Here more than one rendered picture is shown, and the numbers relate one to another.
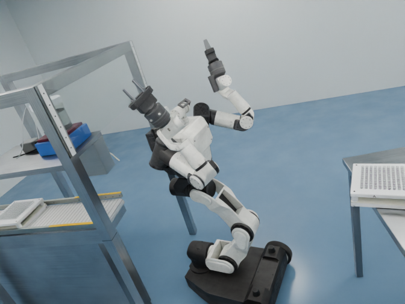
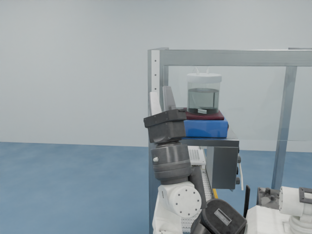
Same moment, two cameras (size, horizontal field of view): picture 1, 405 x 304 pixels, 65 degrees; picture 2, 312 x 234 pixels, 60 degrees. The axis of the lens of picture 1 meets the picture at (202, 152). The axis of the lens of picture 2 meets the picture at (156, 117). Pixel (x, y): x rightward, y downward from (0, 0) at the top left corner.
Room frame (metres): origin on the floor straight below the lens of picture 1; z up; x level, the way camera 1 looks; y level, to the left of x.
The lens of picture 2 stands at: (1.12, -0.42, 1.73)
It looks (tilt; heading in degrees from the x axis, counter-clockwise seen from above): 15 degrees down; 74
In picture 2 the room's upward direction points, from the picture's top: straight up
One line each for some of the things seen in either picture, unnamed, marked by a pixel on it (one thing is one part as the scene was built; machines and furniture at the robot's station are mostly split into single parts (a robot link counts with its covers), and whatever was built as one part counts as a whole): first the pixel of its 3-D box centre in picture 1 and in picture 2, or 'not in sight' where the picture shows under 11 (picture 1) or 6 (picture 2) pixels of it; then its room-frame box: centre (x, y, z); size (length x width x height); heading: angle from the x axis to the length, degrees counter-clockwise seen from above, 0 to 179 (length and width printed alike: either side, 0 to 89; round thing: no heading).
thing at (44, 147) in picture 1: (64, 137); not in sight; (1.65, 0.69, 1.39); 0.21 x 0.20 x 0.09; 161
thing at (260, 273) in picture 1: (231, 266); not in sight; (1.61, 0.03, 0.19); 0.64 x 0.52 x 0.33; 56
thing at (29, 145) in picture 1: (32, 145); not in sight; (1.74, 0.90, 1.38); 0.10 x 0.07 x 0.06; 71
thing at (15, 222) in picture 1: (15, 212); (186, 156); (1.81, 1.25, 0.97); 0.25 x 0.24 x 0.02; 160
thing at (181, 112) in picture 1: (180, 113); (302, 207); (1.62, 0.05, 1.35); 0.10 x 0.07 x 0.09; 146
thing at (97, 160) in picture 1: (88, 157); (220, 158); (1.73, 0.64, 1.22); 0.22 x 0.11 x 0.20; 71
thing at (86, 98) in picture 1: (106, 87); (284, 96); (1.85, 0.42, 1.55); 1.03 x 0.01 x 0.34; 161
